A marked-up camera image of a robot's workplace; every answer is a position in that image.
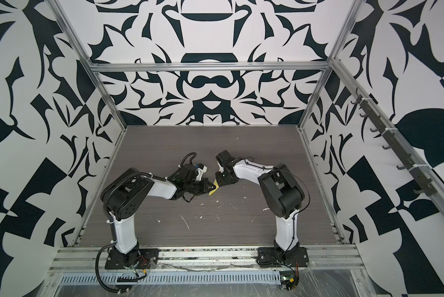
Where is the yellow square paper sheet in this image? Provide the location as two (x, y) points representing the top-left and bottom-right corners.
(208, 179), (219, 196)

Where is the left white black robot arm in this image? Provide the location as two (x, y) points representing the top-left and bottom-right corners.
(101, 163), (217, 257)

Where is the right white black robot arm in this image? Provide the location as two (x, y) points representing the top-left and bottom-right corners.
(216, 150), (305, 259)

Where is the small green-lit electronics box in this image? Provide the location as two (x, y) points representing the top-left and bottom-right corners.
(280, 271), (299, 291)

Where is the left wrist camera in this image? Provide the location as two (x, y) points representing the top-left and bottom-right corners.
(196, 164), (207, 181)

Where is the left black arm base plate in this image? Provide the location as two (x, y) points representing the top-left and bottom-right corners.
(104, 248), (160, 270)

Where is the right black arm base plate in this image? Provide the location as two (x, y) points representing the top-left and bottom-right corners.
(256, 246), (309, 268)

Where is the white slotted cable duct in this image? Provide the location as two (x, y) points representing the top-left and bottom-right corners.
(58, 270), (282, 286)

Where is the left black corrugated cable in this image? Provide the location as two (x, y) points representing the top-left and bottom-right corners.
(95, 243), (148, 294)

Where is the aluminium front rail frame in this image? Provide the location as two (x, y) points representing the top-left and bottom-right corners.
(49, 245), (364, 272)

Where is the black wall hook rail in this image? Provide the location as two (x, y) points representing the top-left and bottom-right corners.
(351, 87), (438, 197)

